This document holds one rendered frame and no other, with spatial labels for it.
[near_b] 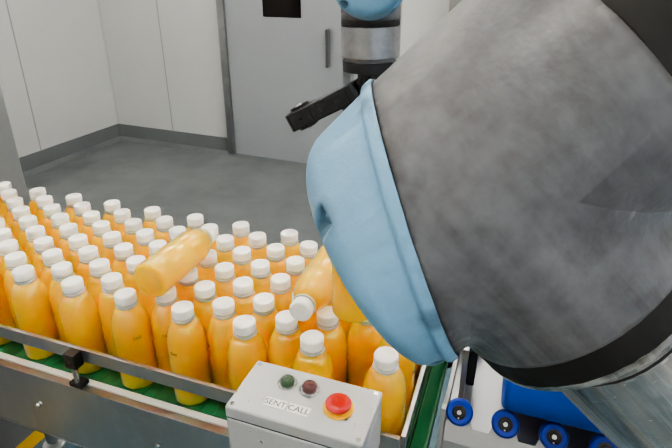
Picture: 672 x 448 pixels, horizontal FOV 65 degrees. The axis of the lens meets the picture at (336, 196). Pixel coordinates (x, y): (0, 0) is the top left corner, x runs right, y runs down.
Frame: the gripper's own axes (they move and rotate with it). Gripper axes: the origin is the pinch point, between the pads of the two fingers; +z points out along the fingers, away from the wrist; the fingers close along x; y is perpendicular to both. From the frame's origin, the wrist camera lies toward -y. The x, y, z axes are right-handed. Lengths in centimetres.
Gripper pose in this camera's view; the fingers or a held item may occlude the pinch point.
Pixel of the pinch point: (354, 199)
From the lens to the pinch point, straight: 76.9
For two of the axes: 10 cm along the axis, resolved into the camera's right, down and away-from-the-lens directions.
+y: 9.4, 1.2, -3.2
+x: 3.4, -3.7, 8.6
